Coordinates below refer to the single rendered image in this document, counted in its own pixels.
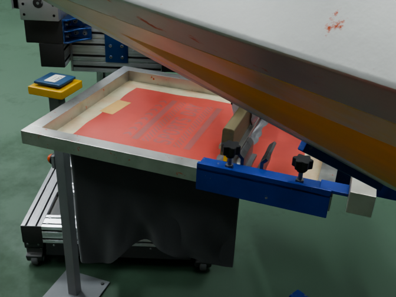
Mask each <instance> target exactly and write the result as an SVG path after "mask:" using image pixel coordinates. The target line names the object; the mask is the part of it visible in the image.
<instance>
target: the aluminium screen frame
mask: <svg viewBox="0 0 396 297"><path fill-rule="evenodd" d="M127 81H136V82H140V83H147V84H153V85H160V86H164V87H171V88H178V89H182V90H188V91H195V92H199V93H206V94H213V95H217V94H215V93H213V92H211V91H209V90H207V89H205V88H204V87H202V86H200V85H198V84H196V83H195V82H192V81H190V80H189V79H187V78H185V77H183V76H182V75H178V74H171V73H166V72H160V71H152V70H145V69H141V68H134V67H127V66H123V67H121V68H120V69H118V70H117V71H115V72H113V73H112V74H110V75H109V76H107V77H105V78H104V79H102V80H101V81H99V82H97V83H96V84H94V85H92V86H91V87H90V88H88V89H86V90H85V91H83V92H81V93H80V94H78V95H76V96H75V97H73V98H72V99H70V100H68V101H67V102H66V103H64V104H62V105H61V106H59V107H57V108H56V109H54V110H52V111H51V112H49V113H48V114H46V115H44V116H43V117H41V118H40V119H38V120H37V121H35V122H33V123H32V124H30V125H29V126H27V127H25V128H24V129H22V130H21V137H22V143H24V144H29V145H32V146H37V147H42V148H45V149H50V150H55V151H60V152H63V153H68V154H73V155H77V156H82V157H87V158H90V159H95V160H100V161H105V162H109V163H114V164H119V165H122V166H127V167H132V168H135V169H140V170H145V171H150V172H153V173H158V174H163V175H167V176H172V177H177V178H180V179H185V180H190V181H194V182H196V171H197V162H198V161H200V160H195V159H189V158H186V157H180V156H175V155H172V154H166V153H161V152H158V151H152V150H147V149H143V148H138V147H133V146H127V145H123V144H118V143H113V142H109V141H104V140H99V139H96V138H90V137H84V136H79V135H76V134H71V133H65V132H62V131H57V130H58V129H59V128H61V127H62V126H64V125H65V124H67V123H68V122H70V121H71V120H72V119H74V118H76V117H77V116H78V115H80V114H81V113H83V112H84V111H85V110H87V109H88V108H90V107H91V106H93V105H94V104H95V103H97V102H99V101H100V100H102V99H103V98H104V97H106V96H107V95H109V94H110V93H111V92H113V91H114V90H116V89H117V88H118V87H120V86H122V85H123V84H125V83H126V82H127ZM337 171H338V170H337V169H335V168H333V167H331V166H329V165H327V164H325V163H323V162H322V166H321V171H320V174H319V177H318V181H321V180H327V181H331V182H335V180H336V175H337Z"/></svg>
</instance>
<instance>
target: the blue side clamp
mask: <svg viewBox="0 0 396 297"><path fill-rule="evenodd" d="M226 163H227V162H226V161H221V160H215V159H210V158H207V157H204V158H202V160H201V161H198V162H197V171H196V189H199V190H204V191H207V192H212V193H217V194H222V195H225V196H230V197H235V198H238V199H243V200H248V201H251V202H256V203H261V204H266V205H269V206H274V207H279V208H283V209H287V210H292V211H296V212H300V213H305V214H309V215H314V216H318V217H323V218H326V215H327V212H328V206H329V201H330V197H331V191H332V189H327V188H324V187H320V183H321V181H317V180H312V179H307V178H303V179H304V182H303V183H299V182H296V181H295V180H296V178H297V177H298V176H293V175H289V174H283V173H278V172H275V171H269V170H264V169H259V168H255V167H249V166H244V165H240V164H235V163H233V168H228V167H225V164H226Z"/></svg>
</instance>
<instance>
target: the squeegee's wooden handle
mask: <svg viewBox="0 0 396 297"><path fill-rule="evenodd" d="M251 117H252V114H251V113H250V112H248V111H246V110H244V109H242V108H240V107H239V108H238V109H237V110H236V112H235V113H234V115H233V116H232V118H231V119H230V120H229V122H228V123H227V124H226V125H225V127H224V129H223V130H222V142H227V141H228V140H231V141H237V142H240V140H241V139H242V137H243V135H244V134H245V132H246V130H247V129H248V127H249V126H250V124H251V122H250V119H251ZM222 142H221V145H222Z"/></svg>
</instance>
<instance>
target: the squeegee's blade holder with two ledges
mask: <svg viewBox="0 0 396 297"><path fill-rule="evenodd" d="M259 120H260V118H259V117H258V119H257V121H256V122H255V123H254V125H251V124H250V126H249V127H248V129H247V130H246V132H245V134H244V135H243V137H242V139H241V140H240V142H239V145H240V146H241V148H242V146H243V144H244V143H245V141H246V139H247V138H248V137H249V136H250V135H251V133H252V132H253V130H254V129H255V127H256V125H257V123H258V122H259Z"/></svg>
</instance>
